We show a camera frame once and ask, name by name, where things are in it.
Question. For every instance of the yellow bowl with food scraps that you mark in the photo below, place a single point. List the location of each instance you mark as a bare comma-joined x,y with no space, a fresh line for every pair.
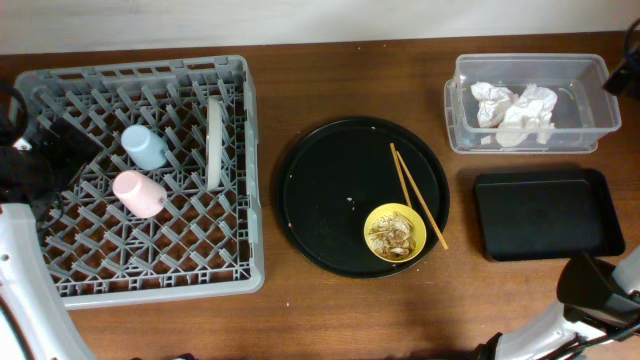
395,233

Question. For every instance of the small white napkin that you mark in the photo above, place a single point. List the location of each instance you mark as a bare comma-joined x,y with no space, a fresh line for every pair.
493,103

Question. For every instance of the pink cup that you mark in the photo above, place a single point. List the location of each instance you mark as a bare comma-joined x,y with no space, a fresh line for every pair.
143,197

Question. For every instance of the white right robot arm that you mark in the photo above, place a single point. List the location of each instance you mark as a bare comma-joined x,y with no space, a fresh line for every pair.
596,303

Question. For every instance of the light blue cup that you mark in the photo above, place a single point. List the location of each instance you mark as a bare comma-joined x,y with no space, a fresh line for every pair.
144,147

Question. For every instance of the round black tray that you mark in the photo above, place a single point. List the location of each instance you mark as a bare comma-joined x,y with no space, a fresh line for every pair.
333,178

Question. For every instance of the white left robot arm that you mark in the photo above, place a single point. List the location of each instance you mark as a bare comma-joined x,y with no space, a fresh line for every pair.
38,163

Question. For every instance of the wooden chopstick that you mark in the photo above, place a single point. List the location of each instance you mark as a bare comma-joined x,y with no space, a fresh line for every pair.
400,175
422,201

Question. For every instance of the large white napkin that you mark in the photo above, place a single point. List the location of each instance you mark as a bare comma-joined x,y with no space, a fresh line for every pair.
530,113

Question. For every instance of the grey dishwasher rack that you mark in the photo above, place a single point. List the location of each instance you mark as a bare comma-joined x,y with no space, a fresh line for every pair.
202,243

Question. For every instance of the white round plate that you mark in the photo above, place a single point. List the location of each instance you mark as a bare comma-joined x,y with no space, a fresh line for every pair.
214,143

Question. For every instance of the clear plastic bin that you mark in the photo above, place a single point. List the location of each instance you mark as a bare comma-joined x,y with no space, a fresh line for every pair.
584,111

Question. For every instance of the black rectangular tray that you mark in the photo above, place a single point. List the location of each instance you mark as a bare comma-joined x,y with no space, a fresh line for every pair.
539,215

